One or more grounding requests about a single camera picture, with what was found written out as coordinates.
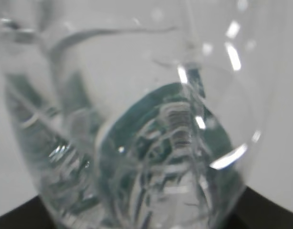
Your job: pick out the clear water bottle green label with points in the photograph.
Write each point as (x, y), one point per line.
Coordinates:
(140, 114)

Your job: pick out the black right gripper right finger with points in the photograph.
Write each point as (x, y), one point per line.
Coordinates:
(254, 211)

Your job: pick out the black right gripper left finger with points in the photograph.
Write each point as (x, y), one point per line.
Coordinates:
(30, 215)

